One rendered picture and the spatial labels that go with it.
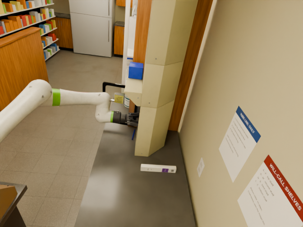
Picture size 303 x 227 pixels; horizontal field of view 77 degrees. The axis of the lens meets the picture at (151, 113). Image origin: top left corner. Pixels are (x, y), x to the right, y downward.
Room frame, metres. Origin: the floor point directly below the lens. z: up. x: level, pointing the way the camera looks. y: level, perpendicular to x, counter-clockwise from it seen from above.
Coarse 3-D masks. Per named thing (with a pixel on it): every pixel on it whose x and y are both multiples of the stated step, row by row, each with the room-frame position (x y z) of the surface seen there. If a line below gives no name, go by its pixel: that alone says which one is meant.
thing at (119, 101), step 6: (120, 84) 1.40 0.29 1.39; (108, 90) 1.40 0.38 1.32; (114, 90) 1.40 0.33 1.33; (120, 90) 1.39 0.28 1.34; (114, 96) 1.40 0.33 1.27; (120, 96) 1.39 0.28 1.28; (126, 96) 1.39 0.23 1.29; (114, 102) 1.40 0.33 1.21; (120, 102) 1.39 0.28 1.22; (126, 102) 1.39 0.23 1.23; (132, 102) 1.39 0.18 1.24; (114, 108) 1.40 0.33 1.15; (120, 108) 1.39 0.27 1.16; (126, 108) 1.39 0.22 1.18; (132, 108) 1.39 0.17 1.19; (126, 114) 1.39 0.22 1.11
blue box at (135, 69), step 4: (132, 64) 1.32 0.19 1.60; (136, 64) 1.34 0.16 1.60; (140, 64) 1.35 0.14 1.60; (132, 68) 1.28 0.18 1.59; (136, 68) 1.29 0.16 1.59; (140, 68) 1.29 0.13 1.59; (132, 72) 1.28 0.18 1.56; (136, 72) 1.29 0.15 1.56; (140, 72) 1.29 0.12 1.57; (132, 76) 1.28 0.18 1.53; (136, 76) 1.29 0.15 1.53; (140, 76) 1.29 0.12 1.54
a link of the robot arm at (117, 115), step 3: (114, 111) 1.21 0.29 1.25; (117, 111) 1.20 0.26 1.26; (114, 114) 1.18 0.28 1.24; (117, 114) 1.18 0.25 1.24; (120, 114) 1.20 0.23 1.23; (114, 117) 1.16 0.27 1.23; (117, 117) 1.17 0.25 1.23; (120, 117) 1.18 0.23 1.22; (114, 120) 1.16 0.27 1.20; (117, 120) 1.16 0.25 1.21; (120, 120) 1.18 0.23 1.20
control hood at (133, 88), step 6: (132, 78) 1.29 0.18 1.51; (126, 84) 1.18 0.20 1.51; (132, 84) 1.19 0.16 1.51; (138, 84) 1.21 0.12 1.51; (126, 90) 1.10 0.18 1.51; (132, 90) 1.11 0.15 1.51; (138, 90) 1.12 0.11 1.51; (132, 96) 1.08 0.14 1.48; (138, 96) 1.08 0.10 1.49; (138, 102) 1.08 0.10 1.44
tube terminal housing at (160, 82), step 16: (144, 64) 1.35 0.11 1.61; (176, 64) 1.19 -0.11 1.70; (144, 80) 1.09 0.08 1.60; (160, 80) 1.10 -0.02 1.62; (176, 80) 1.22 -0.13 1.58; (144, 96) 1.09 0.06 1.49; (160, 96) 1.11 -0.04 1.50; (144, 112) 1.09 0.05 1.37; (160, 112) 1.13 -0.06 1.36; (144, 128) 1.09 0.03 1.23; (160, 128) 1.17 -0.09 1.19; (144, 144) 1.09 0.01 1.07; (160, 144) 1.20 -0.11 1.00
